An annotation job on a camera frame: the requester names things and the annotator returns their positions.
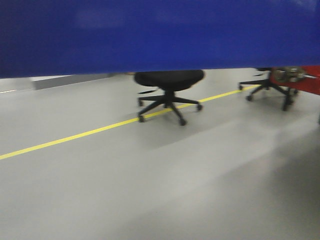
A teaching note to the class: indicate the large blue plastic bin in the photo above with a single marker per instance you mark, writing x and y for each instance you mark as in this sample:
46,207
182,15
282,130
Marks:
71,37

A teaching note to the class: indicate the red conveyor frame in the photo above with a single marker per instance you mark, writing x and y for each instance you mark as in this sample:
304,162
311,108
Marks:
301,78

